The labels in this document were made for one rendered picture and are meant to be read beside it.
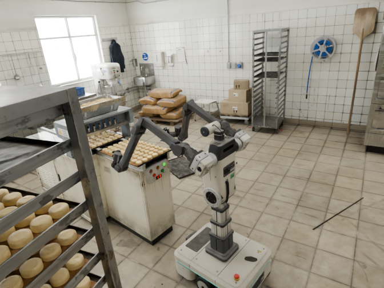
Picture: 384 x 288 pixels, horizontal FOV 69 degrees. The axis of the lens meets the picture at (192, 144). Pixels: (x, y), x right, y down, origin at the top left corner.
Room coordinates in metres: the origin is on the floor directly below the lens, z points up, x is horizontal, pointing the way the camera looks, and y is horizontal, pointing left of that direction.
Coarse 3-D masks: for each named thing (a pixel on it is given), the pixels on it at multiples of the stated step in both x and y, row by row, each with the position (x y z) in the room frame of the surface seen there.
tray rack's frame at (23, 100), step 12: (0, 96) 0.61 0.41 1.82; (12, 96) 0.60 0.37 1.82; (24, 96) 0.59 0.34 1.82; (36, 96) 0.57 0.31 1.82; (48, 96) 0.59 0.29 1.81; (60, 96) 0.62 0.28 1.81; (0, 108) 0.50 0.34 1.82; (12, 108) 0.51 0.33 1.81; (24, 108) 0.54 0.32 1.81; (36, 108) 0.56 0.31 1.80; (48, 108) 0.58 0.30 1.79; (0, 120) 0.49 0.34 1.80; (12, 120) 0.51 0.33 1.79
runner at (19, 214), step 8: (72, 176) 0.63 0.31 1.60; (56, 184) 0.59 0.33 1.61; (64, 184) 0.60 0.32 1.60; (72, 184) 0.62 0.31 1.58; (48, 192) 0.56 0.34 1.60; (56, 192) 0.58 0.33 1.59; (32, 200) 0.53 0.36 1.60; (40, 200) 0.54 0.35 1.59; (48, 200) 0.56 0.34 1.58; (24, 208) 0.51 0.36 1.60; (32, 208) 0.52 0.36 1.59; (8, 216) 0.47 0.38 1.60; (16, 216) 0.49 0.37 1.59; (24, 216) 0.50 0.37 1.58; (0, 224) 0.46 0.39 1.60; (8, 224) 0.47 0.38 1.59; (16, 224) 0.48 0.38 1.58; (0, 232) 0.45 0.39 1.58
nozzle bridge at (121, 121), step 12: (120, 108) 2.99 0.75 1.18; (60, 120) 2.70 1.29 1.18; (84, 120) 2.63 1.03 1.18; (96, 120) 2.64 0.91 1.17; (108, 120) 2.83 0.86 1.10; (120, 120) 2.93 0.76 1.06; (132, 120) 2.95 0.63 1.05; (60, 132) 2.58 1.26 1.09; (96, 132) 2.65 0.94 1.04; (72, 156) 2.50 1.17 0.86
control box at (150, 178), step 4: (164, 160) 2.30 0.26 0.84; (156, 164) 2.23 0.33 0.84; (160, 164) 2.24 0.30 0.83; (148, 168) 2.16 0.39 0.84; (152, 168) 2.17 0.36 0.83; (156, 168) 2.20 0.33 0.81; (160, 168) 2.24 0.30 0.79; (164, 168) 2.27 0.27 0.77; (148, 172) 2.14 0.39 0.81; (152, 172) 2.17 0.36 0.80; (156, 172) 2.20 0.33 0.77; (160, 172) 2.24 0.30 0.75; (164, 172) 2.27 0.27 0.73; (148, 176) 2.13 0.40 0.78; (152, 176) 2.16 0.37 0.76; (156, 176) 2.20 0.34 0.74; (148, 180) 2.13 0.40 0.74; (152, 180) 2.16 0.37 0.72
